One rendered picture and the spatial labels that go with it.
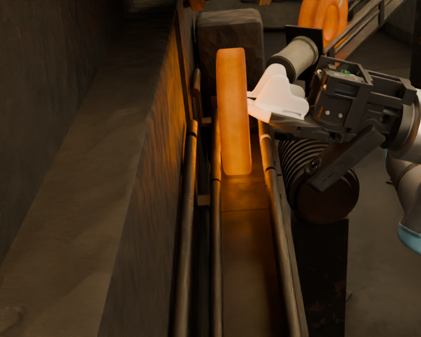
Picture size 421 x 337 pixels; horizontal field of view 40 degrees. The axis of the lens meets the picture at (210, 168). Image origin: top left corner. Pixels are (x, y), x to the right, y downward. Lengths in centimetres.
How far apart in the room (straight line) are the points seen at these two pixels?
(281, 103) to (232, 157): 9
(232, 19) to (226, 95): 25
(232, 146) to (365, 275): 100
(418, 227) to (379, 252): 85
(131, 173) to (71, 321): 12
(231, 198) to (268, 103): 12
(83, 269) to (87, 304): 2
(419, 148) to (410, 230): 15
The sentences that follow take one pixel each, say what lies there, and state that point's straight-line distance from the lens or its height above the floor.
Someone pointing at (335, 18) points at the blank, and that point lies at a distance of 119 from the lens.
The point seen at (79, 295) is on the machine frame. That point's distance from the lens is 26.
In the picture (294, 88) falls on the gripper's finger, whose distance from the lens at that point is 73.
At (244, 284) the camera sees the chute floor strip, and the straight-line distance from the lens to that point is 58.
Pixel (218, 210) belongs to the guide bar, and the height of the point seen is 70.
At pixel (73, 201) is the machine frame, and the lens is 32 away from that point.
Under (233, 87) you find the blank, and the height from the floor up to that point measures 79.
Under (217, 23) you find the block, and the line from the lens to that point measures 86.
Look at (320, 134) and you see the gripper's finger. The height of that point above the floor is 72.
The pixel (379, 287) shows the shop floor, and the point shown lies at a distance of 157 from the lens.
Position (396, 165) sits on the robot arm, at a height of 58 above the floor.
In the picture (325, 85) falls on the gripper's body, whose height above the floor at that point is 77.
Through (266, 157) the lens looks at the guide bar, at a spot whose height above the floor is 71.
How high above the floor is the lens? 104
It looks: 30 degrees down
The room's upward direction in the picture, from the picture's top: 6 degrees counter-clockwise
